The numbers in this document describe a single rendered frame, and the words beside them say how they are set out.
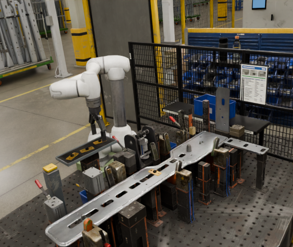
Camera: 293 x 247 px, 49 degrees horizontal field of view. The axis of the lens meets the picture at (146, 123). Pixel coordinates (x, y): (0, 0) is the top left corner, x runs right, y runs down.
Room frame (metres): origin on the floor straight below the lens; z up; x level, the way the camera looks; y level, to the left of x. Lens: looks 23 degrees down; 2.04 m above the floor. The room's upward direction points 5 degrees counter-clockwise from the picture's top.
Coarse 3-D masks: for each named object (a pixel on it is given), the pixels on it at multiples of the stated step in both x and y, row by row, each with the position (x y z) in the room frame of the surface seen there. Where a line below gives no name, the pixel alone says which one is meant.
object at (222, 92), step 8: (224, 88) 2.16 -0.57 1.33; (216, 96) 2.21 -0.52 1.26; (224, 96) 2.16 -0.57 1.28; (216, 104) 2.21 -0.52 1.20; (224, 104) 2.16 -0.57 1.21; (216, 112) 2.21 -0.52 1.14; (224, 112) 2.16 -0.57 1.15; (216, 120) 2.21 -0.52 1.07; (224, 120) 2.16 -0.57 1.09; (216, 128) 2.21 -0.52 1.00; (224, 128) 2.16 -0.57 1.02
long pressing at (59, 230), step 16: (192, 144) 2.00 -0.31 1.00; (208, 144) 1.98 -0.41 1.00; (192, 160) 1.78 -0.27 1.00; (144, 176) 1.64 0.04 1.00; (160, 176) 1.63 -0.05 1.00; (112, 192) 1.51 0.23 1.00; (128, 192) 1.50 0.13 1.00; (144, 192) 1.49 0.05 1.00; (80, 208) 1.39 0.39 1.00; (96, 208) 1.38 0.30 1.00; (112, 208) 1.37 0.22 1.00; (64, 224) 1.28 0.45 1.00; (80, 224) 1.27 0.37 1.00; (96, 224) 1.26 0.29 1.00; (64, 240) 1.17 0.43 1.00
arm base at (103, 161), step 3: (108, 156) 2.33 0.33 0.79; (111, 156) 2.35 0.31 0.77; (99, 159) 2.26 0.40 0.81; (102, 159) 2.27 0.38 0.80; (105, 159) 2.28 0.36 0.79; (108, 159) 2.31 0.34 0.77; (99, 162) 2.26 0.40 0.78; (102, 162) 2.26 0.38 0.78; (105, 162) 2.27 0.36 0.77; (102, 165) 2.23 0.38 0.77
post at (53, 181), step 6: (48, 174) 1.54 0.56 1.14; (54, 174) 1.56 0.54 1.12; (48, 180) 1.54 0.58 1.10; (54, 180) 1.55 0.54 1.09; (60, 180) 1.58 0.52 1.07; (48, 186) 1.56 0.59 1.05; (54, 186) 1.55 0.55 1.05; (60, 186) 1.57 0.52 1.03; (54, 192) 1.55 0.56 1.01; (60, 192) 1.57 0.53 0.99; (60, 198) 1.57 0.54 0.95; (66, 210) 1.58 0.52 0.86
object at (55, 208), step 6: (54, 198) 1.42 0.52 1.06; (48, 204) 1.37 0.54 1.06; (54, 204) 1.37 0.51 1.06; (60, 204) 1.37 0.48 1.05; (48, 210) 1.37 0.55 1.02; (54, 210) 1.34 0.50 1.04; (60, 210) 1.37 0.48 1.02; (48, 216) 1.39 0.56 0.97; (54, 216) 1.34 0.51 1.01; (60, 216) 1.36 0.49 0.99
